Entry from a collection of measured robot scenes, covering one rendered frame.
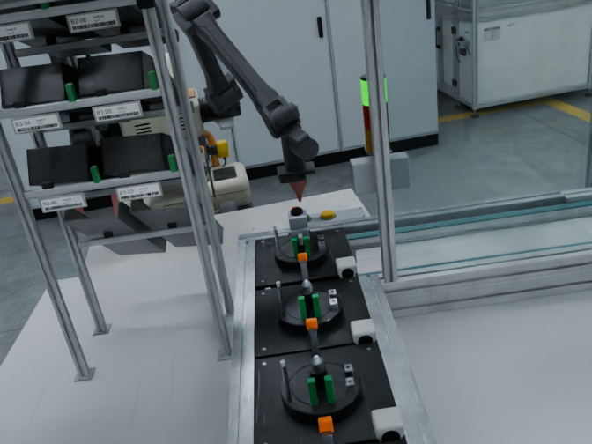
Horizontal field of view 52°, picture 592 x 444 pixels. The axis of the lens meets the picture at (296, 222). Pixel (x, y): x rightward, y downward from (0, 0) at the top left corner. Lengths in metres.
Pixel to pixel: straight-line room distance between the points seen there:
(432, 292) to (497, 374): 0.25
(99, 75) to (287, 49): 3.29
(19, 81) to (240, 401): 0.72
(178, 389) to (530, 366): 0.72
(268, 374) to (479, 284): 0.55
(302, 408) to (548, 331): 0.61
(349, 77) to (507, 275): 3.29
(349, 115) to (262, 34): 0.88
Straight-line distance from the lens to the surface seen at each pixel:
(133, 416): 1.32
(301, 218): 1.42
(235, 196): 2.49
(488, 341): 1.37
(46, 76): 1.25
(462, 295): 1.44
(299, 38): 4.44
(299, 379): 1.09
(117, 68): 1.21
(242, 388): 1.15
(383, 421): 1.00
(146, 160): 1.23
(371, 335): 1.18
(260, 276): 1.44
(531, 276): 1.47
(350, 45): 4.53
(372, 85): 1.19
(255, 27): 4.39
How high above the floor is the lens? 1.70
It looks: 26 degrees down
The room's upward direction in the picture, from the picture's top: 8 degrees counter-clockwise
